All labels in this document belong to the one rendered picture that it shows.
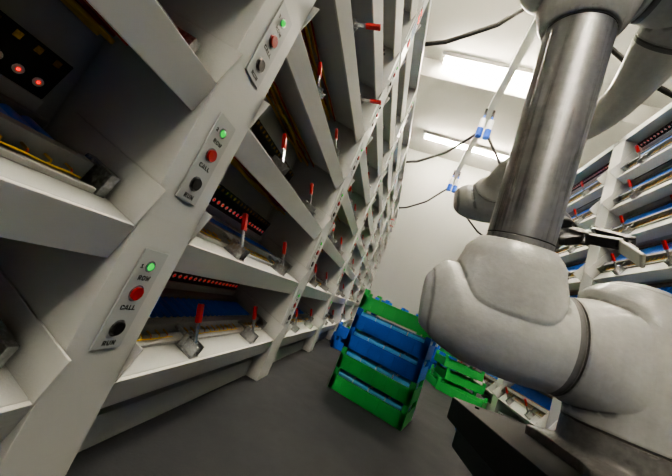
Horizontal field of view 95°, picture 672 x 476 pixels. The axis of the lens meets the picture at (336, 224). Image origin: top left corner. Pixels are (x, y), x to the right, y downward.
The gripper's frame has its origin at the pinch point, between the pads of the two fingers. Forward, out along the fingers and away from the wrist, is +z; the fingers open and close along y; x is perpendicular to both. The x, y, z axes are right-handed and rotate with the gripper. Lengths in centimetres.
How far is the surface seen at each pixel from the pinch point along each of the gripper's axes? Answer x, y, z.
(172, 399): -2, 86, 29
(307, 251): 3, 71, -24
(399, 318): -35, 48, -33
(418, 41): 67, 19, -125
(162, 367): 12, 75, 35
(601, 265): -57, -46, -90
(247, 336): -6, 82, 6
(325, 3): 65, 45, -14
